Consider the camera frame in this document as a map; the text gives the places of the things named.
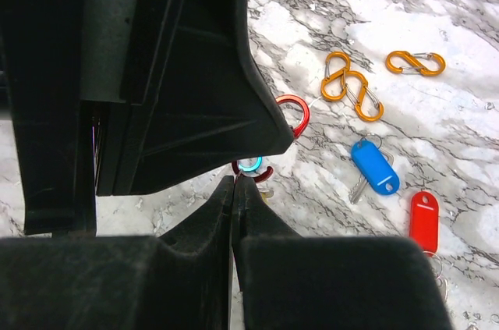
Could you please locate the orange S carabiner pair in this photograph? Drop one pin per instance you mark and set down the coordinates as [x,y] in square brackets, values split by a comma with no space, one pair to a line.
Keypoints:
[338,75]

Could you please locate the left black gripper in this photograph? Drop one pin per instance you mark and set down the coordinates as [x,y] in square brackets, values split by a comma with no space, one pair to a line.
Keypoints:
[64,64]

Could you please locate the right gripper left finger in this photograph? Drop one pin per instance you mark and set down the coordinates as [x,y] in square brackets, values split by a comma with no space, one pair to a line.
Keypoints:
[181,280]

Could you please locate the blue S carabiner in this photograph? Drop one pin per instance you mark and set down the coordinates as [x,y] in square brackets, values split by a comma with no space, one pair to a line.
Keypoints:
[250,165]

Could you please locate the red key tag near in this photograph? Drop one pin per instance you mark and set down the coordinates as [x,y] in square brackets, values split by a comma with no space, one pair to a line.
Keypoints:
[424,230]

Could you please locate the orange S carabiner far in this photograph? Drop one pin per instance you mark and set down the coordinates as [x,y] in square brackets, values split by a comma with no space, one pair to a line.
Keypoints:
[414,64]

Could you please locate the blue solid key tag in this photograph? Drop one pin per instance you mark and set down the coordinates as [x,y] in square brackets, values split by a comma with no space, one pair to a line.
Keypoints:
[375,167]

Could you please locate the yellow key tag with key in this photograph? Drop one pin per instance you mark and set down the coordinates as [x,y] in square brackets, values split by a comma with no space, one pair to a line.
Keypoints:
[266,194]

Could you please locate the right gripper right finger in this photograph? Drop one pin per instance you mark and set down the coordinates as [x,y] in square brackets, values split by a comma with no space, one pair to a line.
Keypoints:
[343,282]

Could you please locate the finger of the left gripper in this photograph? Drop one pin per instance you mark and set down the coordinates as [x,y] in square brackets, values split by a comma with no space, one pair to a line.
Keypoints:
[194,99]

